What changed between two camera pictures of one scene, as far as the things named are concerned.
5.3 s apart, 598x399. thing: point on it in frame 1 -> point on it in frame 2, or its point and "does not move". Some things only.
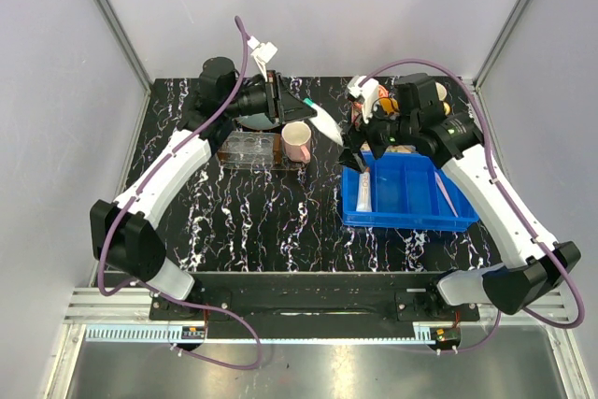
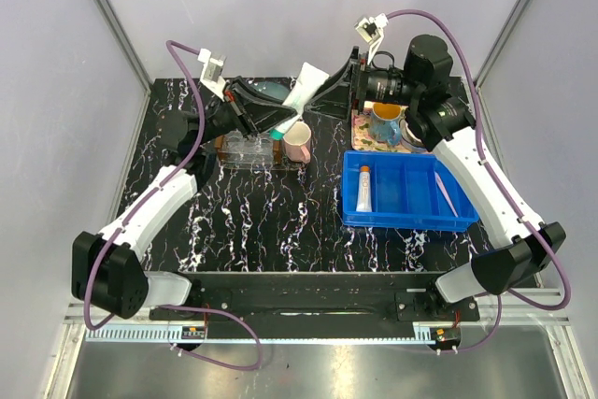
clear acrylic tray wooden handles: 253,150 does not move
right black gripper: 355,138 -> 333,98
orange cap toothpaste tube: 363,203 does not move
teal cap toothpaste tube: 325,122 -> 309,78
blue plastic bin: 405,194 does not move
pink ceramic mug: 296,136 does not move
